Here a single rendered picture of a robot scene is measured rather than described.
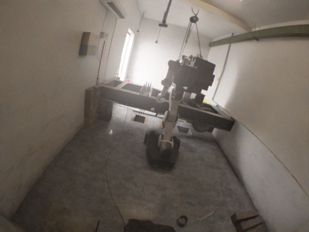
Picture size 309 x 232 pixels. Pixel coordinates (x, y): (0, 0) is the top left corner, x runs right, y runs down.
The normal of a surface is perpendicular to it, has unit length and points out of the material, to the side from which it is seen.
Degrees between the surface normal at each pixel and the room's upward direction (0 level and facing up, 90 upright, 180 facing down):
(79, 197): 0
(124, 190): 0
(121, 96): 90
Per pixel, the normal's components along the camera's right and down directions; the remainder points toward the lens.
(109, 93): -0.01, 0.39
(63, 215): 0.25, -0.89
